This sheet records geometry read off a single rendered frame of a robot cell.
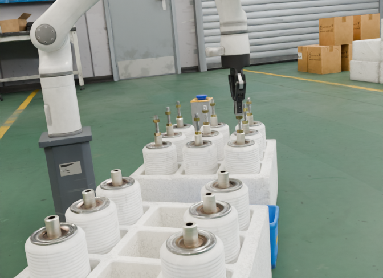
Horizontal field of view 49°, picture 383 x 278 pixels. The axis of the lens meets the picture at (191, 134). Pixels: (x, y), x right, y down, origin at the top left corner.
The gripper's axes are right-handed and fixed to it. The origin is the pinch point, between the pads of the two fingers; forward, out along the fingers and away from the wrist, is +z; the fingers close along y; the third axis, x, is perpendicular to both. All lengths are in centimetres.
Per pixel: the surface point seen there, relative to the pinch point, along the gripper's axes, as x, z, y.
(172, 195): 19.7, 22.1, -1.6
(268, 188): -4.7, 19.9, -9.6
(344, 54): -189, 17, 357
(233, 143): 1.7, 9.8, 0.5
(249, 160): -1.4, 13.6, -4.5
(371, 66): -166, 21, 251
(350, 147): -61, 35, 65
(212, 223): 13.8, 10.4, -46.3
